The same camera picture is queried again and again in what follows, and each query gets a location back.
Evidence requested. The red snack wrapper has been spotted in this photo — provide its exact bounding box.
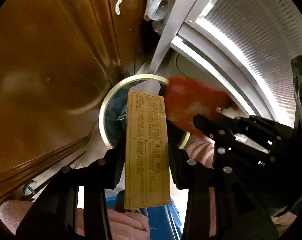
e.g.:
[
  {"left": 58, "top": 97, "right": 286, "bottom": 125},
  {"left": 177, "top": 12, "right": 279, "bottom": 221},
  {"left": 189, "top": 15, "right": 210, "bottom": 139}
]
[{"left": 164, "top": 76, "right": 238, "bottom": 138}]

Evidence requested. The yellow toothpaste box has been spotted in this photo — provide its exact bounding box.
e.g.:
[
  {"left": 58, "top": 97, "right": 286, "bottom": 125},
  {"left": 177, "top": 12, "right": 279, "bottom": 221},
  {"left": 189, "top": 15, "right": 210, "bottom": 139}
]
[{"left": 124, "top": 79, "right": 171, "bottom": 211}]

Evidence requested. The round trash bin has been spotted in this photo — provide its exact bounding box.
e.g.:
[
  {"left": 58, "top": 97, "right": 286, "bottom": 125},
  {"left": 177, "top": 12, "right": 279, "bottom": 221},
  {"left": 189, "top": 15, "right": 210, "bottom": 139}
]
[{"left": 99, "top": 74, "right": 190, "bottom": 153}]

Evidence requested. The pink fluffy slipper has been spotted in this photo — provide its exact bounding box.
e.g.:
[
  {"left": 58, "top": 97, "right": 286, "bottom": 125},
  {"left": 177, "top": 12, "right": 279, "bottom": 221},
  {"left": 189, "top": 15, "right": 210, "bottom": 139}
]
[{"left": 0, "top": 200, "right": 150, "bottom": 239}]

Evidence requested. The blue plastic stool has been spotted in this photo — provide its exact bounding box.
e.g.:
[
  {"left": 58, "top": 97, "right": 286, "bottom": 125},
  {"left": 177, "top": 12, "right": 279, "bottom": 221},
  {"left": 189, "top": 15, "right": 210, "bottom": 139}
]
[{"left": 105, "top": 189, "right": 183, "bottom": 240}]

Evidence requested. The white frosted glass door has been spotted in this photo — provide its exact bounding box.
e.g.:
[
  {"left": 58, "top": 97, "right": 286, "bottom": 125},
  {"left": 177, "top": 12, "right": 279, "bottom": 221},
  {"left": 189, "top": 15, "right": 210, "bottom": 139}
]
[{"left": 148, "top": 0, "right": 302, "bottom": 127}]

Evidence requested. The brown wooden cabinet door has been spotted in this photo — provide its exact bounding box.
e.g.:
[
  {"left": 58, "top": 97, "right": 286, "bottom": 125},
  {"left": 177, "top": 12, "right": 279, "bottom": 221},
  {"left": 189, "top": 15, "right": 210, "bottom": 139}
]
[{"left": 0, "top": 0, "right": 146, "bottom": 201}]

